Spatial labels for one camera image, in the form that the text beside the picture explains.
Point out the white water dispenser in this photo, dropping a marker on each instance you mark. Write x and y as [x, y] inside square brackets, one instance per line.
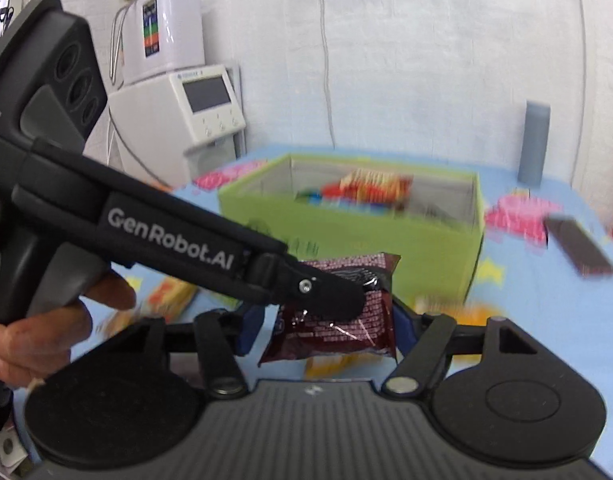
[170, 129]

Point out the white water purifier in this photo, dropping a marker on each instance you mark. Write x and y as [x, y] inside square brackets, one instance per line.
[161, 36]

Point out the blue cartoon tablecloth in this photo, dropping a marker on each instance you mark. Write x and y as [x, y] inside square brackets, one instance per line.
[541, 291]

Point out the grey cylindrical bottle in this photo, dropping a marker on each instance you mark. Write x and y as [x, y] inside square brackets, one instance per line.
[535, 138]

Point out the orange red snack packet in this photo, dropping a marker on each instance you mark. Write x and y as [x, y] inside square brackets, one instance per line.
[168, 300]

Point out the green cardboard box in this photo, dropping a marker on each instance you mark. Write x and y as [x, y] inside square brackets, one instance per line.
[437, 235]

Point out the person's left hand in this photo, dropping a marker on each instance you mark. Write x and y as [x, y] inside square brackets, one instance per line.
[37, 347]

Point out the dark red snack packet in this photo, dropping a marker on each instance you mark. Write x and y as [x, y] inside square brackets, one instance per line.
[341, 323]

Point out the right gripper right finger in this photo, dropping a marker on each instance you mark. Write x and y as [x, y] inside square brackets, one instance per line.
[488, 390]

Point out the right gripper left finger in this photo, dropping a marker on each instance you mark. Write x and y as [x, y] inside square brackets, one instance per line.
[139, 393]

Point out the orange noodle snack packet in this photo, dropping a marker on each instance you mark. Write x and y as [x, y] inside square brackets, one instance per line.
[372, 188]

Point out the dark smartphone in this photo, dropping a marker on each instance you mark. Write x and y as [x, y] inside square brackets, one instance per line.
[583, 253]

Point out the yellow topped clear packet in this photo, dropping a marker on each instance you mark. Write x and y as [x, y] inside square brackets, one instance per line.
[324, 367]

